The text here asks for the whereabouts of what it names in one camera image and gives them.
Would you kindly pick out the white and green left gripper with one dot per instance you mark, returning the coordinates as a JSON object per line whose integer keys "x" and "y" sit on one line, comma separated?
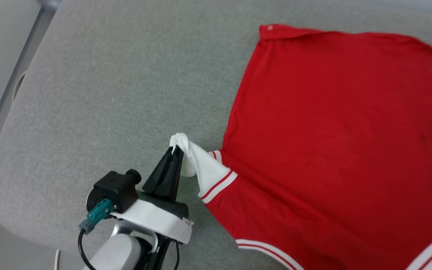
{"x": 156, "y": 217}

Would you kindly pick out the red shirt with white sleeves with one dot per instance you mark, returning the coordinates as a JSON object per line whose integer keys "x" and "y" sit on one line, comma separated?
{"x": 332, "y": 142}

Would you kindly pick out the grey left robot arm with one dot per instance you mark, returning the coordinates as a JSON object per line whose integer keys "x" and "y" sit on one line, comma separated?
{"x": 118, "y": 251}

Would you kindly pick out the grey fabric sofa cushion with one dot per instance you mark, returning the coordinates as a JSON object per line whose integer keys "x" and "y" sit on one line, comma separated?
{"x": 118, "y": 93}

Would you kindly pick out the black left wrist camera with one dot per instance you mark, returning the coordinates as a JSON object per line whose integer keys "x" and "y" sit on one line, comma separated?
{"x": 113, "y": 189}

